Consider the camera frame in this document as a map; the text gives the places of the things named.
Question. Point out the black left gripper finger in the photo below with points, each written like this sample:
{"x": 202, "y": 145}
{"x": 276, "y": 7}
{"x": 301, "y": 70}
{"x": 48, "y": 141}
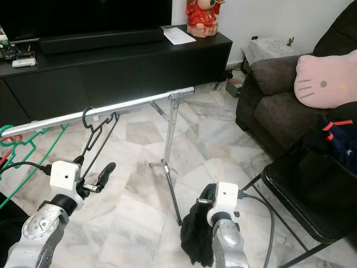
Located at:
{"x": 107, "y": 174}

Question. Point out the black shirt with green logo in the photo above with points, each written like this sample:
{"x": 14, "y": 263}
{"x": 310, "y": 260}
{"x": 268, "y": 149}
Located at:
{"x": 198, "y": 234}

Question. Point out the black hanger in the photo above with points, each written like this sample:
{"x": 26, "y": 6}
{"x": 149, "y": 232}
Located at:
{"x": 96, "y": 129}

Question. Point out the green hanger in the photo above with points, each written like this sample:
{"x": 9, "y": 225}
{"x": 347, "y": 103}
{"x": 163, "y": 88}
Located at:
{"x": 8, "y": 129}

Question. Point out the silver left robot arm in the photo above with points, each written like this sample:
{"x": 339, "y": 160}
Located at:
{"x": 47, "y": 237}

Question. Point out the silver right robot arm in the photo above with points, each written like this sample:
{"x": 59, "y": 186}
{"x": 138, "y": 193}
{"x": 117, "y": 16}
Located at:
{"x": 228, "y": 245}

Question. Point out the red hanger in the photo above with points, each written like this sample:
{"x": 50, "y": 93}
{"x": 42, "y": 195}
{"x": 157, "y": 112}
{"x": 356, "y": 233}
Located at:
{"x": 4, "y": 153}

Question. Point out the steel clothes rack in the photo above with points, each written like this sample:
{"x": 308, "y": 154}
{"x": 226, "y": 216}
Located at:
{"x": 117, "y": 107}

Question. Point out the black TV console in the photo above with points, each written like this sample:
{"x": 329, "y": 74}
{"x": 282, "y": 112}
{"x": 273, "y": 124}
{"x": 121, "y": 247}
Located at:
{"x": 117, "y": 78}

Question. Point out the black folding chair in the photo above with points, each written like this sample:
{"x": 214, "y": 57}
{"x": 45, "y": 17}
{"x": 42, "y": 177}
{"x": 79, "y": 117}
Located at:
{"x": 307, "y": 195}

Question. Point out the brown fabric sofa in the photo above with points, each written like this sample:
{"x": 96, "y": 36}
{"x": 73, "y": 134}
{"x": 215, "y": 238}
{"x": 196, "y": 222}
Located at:
{"x": 268, "y": 106}

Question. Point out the dark extension power box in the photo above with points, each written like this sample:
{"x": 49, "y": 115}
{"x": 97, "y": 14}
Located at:
{"x": 234, "y": 88}

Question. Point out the black soundbar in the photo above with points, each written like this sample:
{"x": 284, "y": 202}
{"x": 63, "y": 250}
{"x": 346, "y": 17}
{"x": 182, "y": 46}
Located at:
{"x": 100, "y": 40}

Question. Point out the small white device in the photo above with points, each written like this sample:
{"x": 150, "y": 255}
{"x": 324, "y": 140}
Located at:
{"x": 24, "y": 62}

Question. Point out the navy garment with red trim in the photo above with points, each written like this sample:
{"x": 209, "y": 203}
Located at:
{"x": 340, "y": 148}

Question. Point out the white paper sheet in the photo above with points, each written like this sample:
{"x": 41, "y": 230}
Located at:
{"x": 178, "y": 35}

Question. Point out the cluster of black remotes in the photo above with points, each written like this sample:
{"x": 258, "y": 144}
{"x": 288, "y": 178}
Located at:
{"x": 8, "y": 51}

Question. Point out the black television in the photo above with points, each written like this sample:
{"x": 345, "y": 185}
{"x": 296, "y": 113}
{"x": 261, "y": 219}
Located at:
{"x": 89, "y": 17}

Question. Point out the lace-covered side table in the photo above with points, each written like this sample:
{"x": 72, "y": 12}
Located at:
{"x": 268, "y": 49}

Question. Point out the pink cat face pillow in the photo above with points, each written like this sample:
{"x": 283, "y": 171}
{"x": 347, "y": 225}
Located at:
{"x": 326, "y": 84}

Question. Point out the small brass figurine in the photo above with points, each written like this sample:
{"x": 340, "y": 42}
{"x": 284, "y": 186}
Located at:
{"x": 290, "y": 42}

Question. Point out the red Buddha figurine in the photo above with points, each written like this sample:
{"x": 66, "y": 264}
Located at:
{"x": 203, "y": 19}

